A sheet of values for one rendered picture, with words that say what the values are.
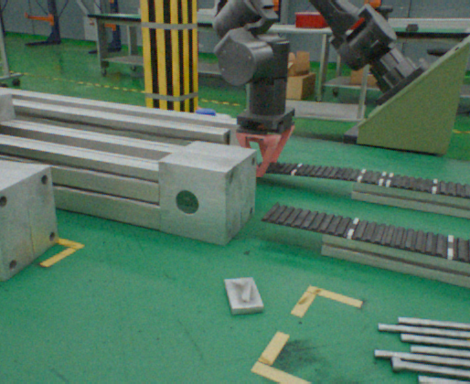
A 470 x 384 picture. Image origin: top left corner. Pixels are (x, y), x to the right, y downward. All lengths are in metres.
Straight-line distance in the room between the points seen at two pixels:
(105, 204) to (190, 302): 0.22
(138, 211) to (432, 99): 0.62
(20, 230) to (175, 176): 0.17
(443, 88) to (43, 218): 0.74
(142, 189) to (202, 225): 0.09
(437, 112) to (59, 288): 0.75
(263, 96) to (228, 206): 0.23
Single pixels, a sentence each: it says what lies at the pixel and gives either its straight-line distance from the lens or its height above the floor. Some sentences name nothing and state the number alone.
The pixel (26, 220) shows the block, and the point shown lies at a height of 0.83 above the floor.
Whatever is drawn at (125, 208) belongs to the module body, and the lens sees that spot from 0.63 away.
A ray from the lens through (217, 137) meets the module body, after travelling 0.75.
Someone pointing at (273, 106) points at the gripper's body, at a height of 0.91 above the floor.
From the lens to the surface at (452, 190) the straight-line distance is 0.74.
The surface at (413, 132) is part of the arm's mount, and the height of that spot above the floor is 0.82.
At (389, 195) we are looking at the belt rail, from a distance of 0.74.
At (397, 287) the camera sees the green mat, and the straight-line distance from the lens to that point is 0.54.
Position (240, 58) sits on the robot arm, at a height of 0.98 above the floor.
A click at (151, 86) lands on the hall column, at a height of 0.38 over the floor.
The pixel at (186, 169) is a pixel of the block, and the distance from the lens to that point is 0.56.
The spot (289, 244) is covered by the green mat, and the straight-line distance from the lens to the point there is 0.59.
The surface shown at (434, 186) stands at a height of 0.81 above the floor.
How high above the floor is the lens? 1.05
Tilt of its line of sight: 22 degrees down
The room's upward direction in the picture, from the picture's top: 2 degrees clockwise
